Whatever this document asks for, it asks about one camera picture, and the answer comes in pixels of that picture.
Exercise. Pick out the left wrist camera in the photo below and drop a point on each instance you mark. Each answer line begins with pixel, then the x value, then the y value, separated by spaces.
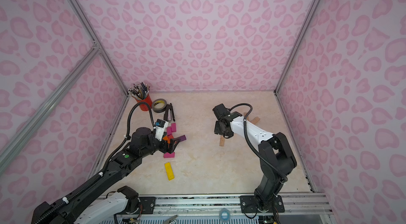
pixel 160 129

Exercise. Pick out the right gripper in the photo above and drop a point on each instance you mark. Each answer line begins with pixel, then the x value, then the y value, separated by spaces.
pixel 222 128

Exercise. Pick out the magenta block upper right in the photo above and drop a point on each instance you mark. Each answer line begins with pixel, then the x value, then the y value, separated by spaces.
pixel 173 127

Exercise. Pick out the red pencil cup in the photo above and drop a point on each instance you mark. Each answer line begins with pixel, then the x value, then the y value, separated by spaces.
pixel 148 103

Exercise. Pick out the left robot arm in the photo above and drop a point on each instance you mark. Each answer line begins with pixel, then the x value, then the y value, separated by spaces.
pixel 79 206

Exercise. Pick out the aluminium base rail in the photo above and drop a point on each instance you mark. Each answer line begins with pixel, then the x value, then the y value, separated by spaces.
pixel 298 208

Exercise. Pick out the black tape roll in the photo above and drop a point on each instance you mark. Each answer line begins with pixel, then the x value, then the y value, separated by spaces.
pixel 159 105

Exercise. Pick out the black stapler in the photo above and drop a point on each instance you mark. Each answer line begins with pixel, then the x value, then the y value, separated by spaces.
pixel 169 113

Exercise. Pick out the bundle of coloured pencils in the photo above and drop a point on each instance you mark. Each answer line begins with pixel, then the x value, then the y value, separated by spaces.
pixel 139 90

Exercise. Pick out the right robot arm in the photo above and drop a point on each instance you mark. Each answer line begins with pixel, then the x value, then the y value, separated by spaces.
pixel 276 157

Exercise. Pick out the wooden block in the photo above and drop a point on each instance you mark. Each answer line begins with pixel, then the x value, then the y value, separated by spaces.
pixel 255 120
pixel 222 141

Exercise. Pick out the yellow block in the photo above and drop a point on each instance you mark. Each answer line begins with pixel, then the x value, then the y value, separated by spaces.
pixel 169 171

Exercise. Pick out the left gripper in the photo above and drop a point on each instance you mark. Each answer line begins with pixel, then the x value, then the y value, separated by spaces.
pixel 168 145

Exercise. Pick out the magenta block lower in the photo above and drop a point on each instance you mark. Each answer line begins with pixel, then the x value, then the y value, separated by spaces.
pixel 169 155

